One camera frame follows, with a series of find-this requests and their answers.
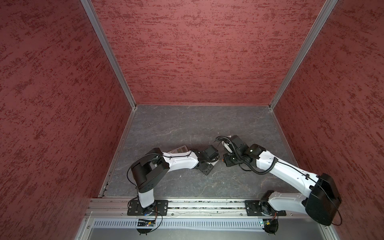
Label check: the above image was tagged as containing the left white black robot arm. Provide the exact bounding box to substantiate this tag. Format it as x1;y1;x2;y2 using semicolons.
127;145;220;216

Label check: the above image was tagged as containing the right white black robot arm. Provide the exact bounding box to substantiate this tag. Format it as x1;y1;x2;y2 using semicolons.
216;136;342;226

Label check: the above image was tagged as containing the grey remote control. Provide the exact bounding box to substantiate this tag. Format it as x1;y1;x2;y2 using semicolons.
168;145;189;154

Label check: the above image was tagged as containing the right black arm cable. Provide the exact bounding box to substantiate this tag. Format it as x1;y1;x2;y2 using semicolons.
215;135;279;176

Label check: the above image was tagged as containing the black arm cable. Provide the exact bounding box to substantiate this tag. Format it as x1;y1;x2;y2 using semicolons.
126;152;163;187
215;135;279;176

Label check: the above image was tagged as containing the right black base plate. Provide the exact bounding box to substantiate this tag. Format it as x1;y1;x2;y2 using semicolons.
245;200;287;217

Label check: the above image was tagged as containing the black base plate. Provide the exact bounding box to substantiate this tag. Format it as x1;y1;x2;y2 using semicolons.
127;199;169;216
245;200;287;217

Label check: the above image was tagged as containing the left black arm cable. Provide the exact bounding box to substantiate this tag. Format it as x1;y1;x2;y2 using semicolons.
126;152;163;187

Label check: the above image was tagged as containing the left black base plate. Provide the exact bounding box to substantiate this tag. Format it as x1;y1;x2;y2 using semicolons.
127;199;169;216

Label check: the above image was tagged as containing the white slotted cable duct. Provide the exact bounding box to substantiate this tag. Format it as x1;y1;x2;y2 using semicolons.
92;218;264;232

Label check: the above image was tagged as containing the right aluminium corner post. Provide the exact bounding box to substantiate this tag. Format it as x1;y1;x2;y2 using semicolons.
269;0;338;112

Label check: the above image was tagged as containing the aluminium corner post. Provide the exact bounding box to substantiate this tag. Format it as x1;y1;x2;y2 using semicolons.
81;0;137;111
269;0;338;112

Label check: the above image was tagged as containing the left aluminium corner post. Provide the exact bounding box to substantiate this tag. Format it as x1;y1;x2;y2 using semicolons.
81;0;137;111

